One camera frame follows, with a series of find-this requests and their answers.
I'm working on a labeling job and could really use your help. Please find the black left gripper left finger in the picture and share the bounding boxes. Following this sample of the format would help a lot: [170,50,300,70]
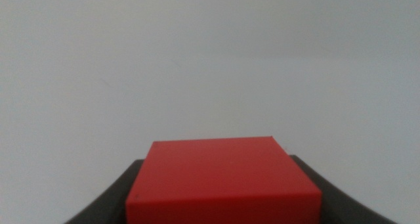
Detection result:
[65,158,146,224]

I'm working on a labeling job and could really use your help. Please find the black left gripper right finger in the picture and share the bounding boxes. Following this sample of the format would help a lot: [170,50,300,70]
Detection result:
[289,154,398,224]

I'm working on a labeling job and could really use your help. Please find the red cube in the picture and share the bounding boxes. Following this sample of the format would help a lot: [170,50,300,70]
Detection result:
[125,135,323,224]

